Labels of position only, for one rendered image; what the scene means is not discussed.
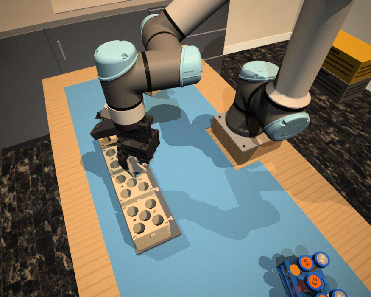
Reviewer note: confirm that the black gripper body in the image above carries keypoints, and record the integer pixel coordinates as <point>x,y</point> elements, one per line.
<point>139,139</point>

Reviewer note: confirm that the blue tube rack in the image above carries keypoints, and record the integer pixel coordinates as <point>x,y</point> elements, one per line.
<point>292,281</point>

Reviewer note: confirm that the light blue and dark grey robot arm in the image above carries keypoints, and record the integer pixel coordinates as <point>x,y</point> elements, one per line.
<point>269,99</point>

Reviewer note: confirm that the blue tube cap with grey dot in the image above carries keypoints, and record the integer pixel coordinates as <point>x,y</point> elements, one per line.
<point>337,293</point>

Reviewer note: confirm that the light blue bench mat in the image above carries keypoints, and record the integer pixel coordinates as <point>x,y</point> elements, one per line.
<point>237,225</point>

